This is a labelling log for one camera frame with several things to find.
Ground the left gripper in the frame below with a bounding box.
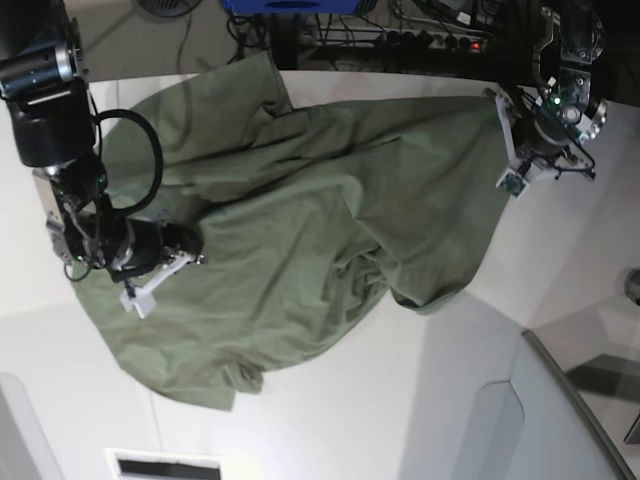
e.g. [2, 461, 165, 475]
[512, 107, 598, 180]

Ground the black power strip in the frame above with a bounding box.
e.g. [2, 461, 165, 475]
[374, 30, 489, 53]

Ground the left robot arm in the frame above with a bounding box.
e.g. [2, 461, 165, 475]
[512, 1, 607, 183]

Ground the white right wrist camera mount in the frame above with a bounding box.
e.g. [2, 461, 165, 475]
[120, 252, 198, 319]

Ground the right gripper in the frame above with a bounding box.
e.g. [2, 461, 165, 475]
[107, 219, 203, 283]

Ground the green t-shirt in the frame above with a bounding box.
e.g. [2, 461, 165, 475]
[76, 54, 508, 411]

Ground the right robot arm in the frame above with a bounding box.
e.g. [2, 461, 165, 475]
[1, 1, 205, 283]

